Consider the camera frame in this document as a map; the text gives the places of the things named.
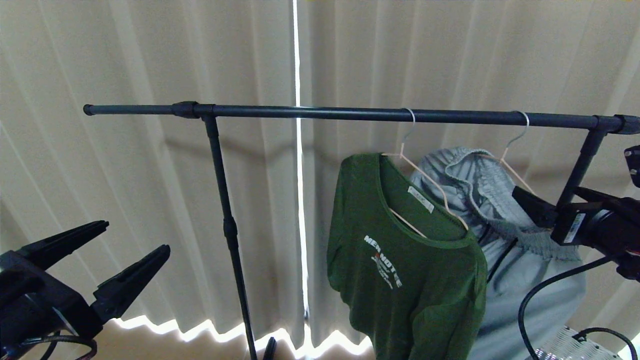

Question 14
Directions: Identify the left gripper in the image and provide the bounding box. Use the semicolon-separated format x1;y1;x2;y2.
0;220;172;351

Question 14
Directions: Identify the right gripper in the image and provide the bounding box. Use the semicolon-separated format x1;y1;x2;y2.
511;186;640;258

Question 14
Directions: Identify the pink clothes hanger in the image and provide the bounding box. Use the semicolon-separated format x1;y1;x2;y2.
475;111;538;197
381;108;471;240

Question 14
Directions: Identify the pale grey garment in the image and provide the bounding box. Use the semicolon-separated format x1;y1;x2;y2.
409;147;587;360

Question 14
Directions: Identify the green short-sleeved shirt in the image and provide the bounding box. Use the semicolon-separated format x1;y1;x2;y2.
326;152;488;360

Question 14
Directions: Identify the white laundry basket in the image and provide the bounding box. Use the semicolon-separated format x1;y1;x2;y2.
530;326;623;360

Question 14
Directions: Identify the black clothes rack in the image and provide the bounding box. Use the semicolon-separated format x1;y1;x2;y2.
82;101;640;360

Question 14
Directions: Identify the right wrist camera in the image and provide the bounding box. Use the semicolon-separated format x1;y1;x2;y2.
623;145;640;190

